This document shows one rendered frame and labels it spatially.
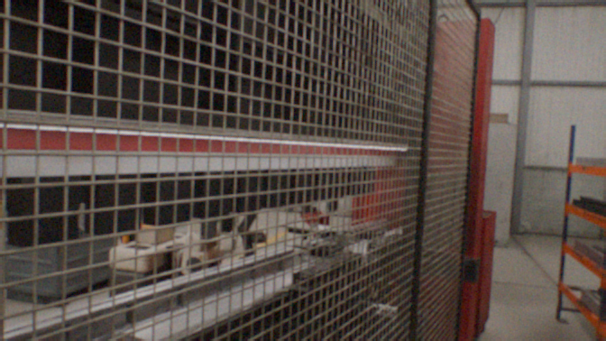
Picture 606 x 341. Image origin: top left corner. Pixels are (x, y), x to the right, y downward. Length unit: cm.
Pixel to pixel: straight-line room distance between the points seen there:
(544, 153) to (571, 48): 200
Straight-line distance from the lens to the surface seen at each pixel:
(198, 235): 280
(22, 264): 467
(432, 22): 135
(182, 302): 167
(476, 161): 314
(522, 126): 954
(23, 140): 124
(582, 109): 998
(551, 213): 991
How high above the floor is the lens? 144
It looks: 3 degrees down
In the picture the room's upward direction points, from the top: 3 degrees clockwise
